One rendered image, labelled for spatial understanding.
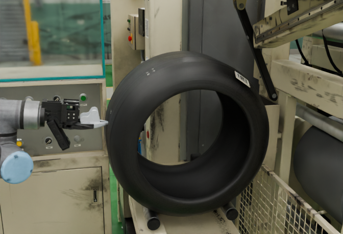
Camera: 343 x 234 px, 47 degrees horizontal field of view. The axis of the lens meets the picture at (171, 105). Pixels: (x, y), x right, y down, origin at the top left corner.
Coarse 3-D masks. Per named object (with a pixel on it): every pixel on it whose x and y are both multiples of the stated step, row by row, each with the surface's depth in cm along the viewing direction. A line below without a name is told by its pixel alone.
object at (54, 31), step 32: (0, 0) 161; (32, 0) 164; (64, 0) 167; (96, 0) 170; (0, 32) 165; (32, 32) 168; (64, 32) 170; (96, 32) 174; (0, 64) 168; (32, 64) 171; (64, 64) 174; (96, 64) 177
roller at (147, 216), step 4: (144, 208) 138; (144, 212) 137; (148, 212) 135; (152, 212) 134; (144, 216) 136; (148, 216) 133; (152, 216) 132; (156, 216) 132; (148, 220) 131; (152, 220) 130; (156, 220) 130; (148, 224) 131; (152, 224) 131; (156, 224) 131; (152, 228) 131; (156, 228) 131
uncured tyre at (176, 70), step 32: (160, 64) 124; (192, 64) 121; (224, 64) 126; (128, 96) 120; (160, 96) 118; (224, 96) 152; (256, 96) 128; (128, 128) 119; (224, 128) 156; (256, 128) 129; (128, 160) 122; (192, 160) 160; (224, 160) 157; (256, 160) 132; (128, 192) 129; (160, 192) 129; (192, 192) 150; (224, 192) 132
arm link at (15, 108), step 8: (0, 104) 117; (8, 104) 118; (16, 104) 119; (24, 104) 119; (0, 112) 116; (8, 112) 117; (16, 112) 117; (0, 120) 117; (8, 120) 117; (16, 120) 118; (0, 128) 117; (8, 128) 118; (16, 128) 120
